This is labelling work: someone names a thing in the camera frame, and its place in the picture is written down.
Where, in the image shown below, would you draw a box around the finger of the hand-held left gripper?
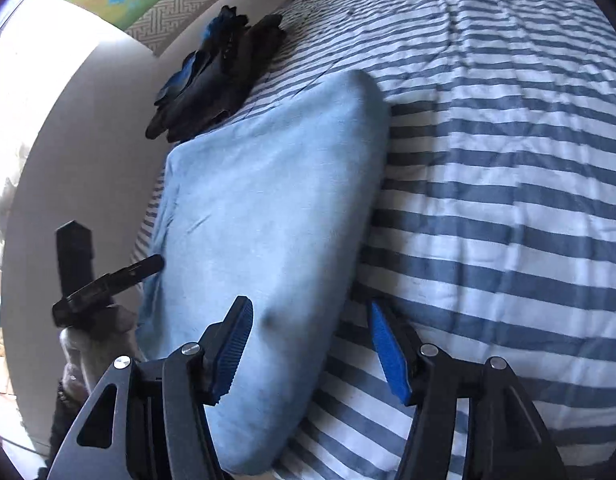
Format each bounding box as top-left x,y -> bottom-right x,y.
95,254 -> 166,293
55,220 -> 93,301

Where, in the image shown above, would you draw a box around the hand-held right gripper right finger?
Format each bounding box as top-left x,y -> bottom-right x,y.
367,300 -> 569,480

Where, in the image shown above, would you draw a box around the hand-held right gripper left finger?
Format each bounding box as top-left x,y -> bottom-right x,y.
48,296 -> 255,480

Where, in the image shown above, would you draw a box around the light blue jeans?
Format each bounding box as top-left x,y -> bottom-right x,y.
138,69 -> 393,476

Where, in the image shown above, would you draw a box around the person's left forearm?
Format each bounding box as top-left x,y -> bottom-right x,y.
48,377 -> 96,466

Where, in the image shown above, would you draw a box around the blue white striped quilt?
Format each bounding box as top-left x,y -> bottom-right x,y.
130,0 -> 616,480

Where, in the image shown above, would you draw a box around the blue striped folded garment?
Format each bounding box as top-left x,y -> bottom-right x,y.
155,5 -> 251,106

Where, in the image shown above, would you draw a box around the black folded clothes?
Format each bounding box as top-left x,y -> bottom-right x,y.
145,14 -> 287,143

